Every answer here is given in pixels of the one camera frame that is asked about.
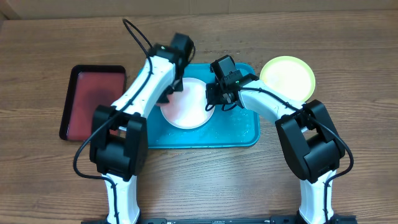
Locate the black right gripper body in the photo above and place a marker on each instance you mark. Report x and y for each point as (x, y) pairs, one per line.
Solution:
(214, 94)

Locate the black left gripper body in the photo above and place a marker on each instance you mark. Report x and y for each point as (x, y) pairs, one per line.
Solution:
(175, 86)

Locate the pink plate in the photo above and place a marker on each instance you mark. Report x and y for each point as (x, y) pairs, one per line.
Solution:
(186, 109)

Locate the yellow plate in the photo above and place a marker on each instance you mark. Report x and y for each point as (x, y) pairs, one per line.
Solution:
(289, 76)

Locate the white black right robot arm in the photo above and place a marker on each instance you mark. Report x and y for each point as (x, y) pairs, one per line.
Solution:
(310, 142)

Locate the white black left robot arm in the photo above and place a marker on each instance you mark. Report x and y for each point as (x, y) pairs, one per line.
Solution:
(120, 142)

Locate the teal plastic tray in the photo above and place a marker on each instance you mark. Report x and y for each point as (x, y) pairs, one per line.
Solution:
(235, 128)

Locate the dark red tray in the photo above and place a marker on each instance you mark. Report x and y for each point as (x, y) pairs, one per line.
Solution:
(89, 86)

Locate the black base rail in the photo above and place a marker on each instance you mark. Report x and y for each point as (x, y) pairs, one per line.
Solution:
(284, 219)

